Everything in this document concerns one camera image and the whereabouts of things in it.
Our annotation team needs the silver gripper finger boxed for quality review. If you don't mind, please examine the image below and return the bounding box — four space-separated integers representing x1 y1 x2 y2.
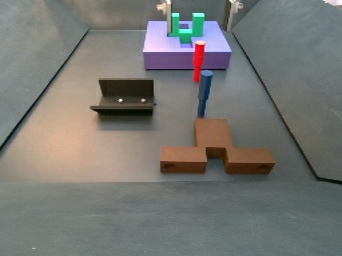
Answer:
227 0 243 30
156 0 172 33

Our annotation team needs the brown T-shaped block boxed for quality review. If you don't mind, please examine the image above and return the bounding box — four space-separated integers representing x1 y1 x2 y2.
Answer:
160 118 275 174

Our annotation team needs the green U-shaped block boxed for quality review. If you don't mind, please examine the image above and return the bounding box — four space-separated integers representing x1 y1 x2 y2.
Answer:
168 13 205 44

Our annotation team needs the purple base block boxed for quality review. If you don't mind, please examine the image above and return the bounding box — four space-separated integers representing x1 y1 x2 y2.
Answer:
143 21 232 70

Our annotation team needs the red hexagonal peg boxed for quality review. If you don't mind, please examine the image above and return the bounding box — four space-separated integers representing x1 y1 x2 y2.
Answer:
193 40 205 82

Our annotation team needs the blue cylindrical peg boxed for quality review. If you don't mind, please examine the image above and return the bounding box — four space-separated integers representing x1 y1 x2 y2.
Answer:
197 70 212 117

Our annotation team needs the black angle bracket fixture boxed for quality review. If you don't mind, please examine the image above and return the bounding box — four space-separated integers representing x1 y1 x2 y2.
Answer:
89 78 155 114

